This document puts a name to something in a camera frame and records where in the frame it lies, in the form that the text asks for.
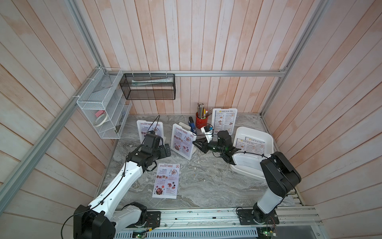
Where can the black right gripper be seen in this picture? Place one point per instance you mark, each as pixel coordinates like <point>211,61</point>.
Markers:
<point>204,144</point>

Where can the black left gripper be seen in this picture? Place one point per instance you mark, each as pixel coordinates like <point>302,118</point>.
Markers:
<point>161,148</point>

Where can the white menu holder front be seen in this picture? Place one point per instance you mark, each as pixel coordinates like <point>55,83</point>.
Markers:
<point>213,115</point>

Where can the white menu holder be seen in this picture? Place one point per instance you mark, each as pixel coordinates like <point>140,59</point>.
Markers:
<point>213,115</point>
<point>146,126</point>
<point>182,141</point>

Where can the dim sum inn menu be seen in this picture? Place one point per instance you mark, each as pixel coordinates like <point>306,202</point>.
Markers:
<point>224,120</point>
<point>249,146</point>
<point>254,140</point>

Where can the red special menu sheet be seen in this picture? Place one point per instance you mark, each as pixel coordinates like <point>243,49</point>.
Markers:
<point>167,181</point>

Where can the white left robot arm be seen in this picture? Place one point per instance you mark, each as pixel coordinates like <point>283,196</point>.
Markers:
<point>110,200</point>

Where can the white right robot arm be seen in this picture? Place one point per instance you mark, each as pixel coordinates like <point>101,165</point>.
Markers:
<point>275,168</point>

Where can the white menu holder middle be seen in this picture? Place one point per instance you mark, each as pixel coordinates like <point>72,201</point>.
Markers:
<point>182,141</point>

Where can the white menu holder left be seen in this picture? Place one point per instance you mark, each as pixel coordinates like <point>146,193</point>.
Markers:
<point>146,126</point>

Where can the red metal bucket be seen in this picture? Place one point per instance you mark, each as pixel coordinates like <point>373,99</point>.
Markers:
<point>201,122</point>

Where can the white plastic tray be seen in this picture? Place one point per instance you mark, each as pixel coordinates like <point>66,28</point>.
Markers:
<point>247,163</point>

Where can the white tape roll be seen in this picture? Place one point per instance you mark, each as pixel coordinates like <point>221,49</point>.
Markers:
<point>100,120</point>

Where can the pink eraser block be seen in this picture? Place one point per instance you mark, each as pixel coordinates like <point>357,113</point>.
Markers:
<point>99,113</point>

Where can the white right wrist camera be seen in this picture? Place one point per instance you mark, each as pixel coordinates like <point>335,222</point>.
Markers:
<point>208,132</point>

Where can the white wire wall shelf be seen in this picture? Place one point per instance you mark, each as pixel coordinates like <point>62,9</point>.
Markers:
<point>103,92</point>

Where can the black mesh wall basket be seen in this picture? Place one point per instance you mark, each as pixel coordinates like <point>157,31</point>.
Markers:
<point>148,86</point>

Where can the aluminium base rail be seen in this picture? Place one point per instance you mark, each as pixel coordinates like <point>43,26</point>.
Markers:
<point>226,217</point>

